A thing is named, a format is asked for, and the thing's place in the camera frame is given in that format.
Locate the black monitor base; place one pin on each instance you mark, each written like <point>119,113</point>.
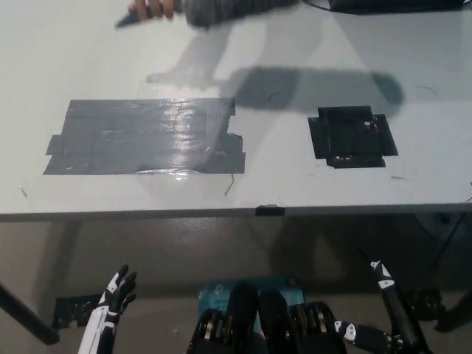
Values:
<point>398,5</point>

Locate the black tape square mark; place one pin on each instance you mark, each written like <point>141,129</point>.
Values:
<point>350,136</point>

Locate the grey upright table leg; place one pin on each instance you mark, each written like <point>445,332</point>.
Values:
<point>62,258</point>

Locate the clear glossy tape sheet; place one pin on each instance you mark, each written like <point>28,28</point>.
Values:
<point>184,92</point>

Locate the grey fluffy duster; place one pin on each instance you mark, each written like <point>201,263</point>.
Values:
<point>221,11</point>

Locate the person's bare hand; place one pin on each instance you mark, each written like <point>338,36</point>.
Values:
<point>155,7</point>

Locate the grey duct tape patch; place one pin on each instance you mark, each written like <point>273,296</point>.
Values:
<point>129,140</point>

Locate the black slanted table leg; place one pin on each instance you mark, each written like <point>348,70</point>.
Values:
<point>26,313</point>
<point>457,309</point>

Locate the black robot body teal top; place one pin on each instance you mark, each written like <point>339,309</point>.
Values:
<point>269,324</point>

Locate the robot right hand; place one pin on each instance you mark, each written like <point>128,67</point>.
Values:
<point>400,313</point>

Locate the small black tape strip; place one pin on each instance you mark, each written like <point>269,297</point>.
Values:
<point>270,211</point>

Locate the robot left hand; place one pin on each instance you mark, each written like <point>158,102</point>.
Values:
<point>105,317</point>

